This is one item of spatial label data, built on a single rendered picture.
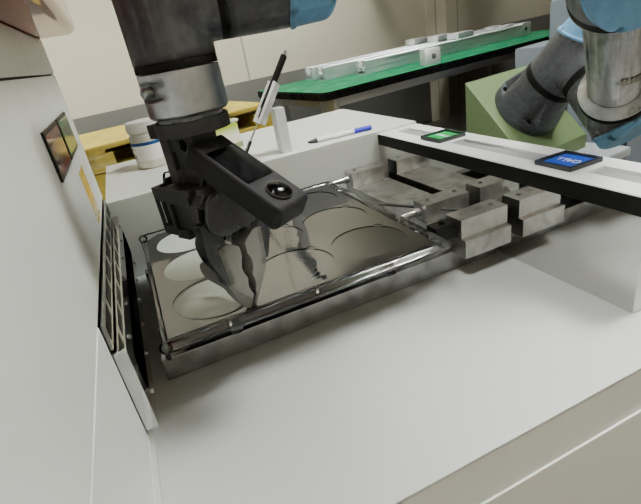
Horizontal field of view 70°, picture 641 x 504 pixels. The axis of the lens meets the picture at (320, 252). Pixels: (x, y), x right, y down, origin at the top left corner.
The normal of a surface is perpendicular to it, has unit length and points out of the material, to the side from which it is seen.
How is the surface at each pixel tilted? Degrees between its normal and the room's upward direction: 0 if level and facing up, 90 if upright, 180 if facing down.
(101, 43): 90
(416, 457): 0
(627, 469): 90
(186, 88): 90
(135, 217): 90
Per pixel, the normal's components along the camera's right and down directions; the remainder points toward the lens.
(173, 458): -0.16, -0.89
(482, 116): -0.83, 0.36
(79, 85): 0.53, 0.29
